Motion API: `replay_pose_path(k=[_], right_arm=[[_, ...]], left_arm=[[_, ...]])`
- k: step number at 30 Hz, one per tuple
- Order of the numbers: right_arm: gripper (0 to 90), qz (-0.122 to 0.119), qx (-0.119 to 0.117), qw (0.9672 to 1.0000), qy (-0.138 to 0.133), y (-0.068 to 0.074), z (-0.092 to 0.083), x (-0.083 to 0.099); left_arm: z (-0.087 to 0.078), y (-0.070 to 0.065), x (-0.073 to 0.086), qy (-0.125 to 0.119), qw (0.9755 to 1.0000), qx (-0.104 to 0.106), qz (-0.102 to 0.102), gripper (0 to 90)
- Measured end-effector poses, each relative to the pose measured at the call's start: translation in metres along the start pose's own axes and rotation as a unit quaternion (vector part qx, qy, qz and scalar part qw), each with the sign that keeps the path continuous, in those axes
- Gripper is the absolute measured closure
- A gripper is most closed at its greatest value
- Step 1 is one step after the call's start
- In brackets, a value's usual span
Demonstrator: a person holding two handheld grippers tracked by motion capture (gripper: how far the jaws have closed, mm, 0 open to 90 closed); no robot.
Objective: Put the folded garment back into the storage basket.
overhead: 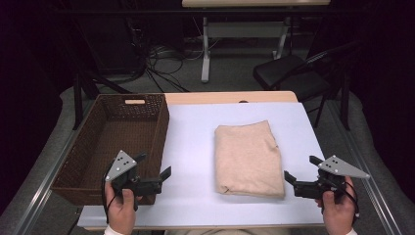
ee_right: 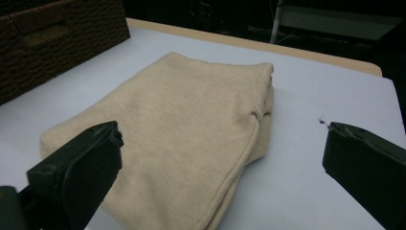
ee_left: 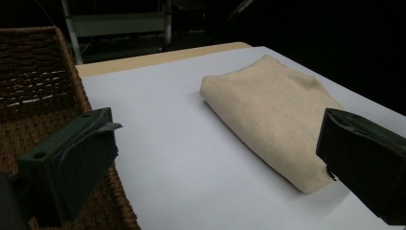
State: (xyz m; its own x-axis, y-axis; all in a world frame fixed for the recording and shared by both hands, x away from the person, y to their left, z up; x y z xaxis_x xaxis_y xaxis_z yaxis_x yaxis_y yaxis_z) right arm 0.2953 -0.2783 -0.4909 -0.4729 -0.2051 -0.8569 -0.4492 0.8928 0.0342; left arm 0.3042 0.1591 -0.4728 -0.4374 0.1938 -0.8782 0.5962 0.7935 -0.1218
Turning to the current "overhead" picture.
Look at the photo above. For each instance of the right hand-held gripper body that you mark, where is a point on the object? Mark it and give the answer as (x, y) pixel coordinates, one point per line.
(339, 166)

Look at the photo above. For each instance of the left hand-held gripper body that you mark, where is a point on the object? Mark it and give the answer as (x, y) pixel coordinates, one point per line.
(121, 164)

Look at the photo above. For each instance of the brown woven basket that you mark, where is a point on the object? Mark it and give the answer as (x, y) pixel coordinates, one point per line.
(124, 130)

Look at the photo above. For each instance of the beige cloth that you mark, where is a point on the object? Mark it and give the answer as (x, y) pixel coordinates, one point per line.
(248, 160)

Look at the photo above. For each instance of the person's right hand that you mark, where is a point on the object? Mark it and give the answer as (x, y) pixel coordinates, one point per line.
(339, 213)

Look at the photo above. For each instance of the person's left hand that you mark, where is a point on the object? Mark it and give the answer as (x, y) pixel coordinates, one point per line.
(120, 212)

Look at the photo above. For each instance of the white table mat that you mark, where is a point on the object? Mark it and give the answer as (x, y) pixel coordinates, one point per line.
(189, 147)

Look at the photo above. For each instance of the black metal stand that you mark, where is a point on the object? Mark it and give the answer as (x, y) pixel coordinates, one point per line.
(78, 98)

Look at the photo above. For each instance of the black folding chair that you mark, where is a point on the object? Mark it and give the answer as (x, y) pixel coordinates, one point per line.
(287, 73)

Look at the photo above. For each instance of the wooden table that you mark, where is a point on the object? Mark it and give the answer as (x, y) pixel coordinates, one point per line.
(228, 97)

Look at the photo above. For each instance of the white desk with metal legs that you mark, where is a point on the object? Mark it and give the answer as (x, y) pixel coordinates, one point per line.
(243, 30)

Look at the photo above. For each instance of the metal floor rail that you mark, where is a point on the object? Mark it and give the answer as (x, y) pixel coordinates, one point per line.
(365, 176)
(42, 182)

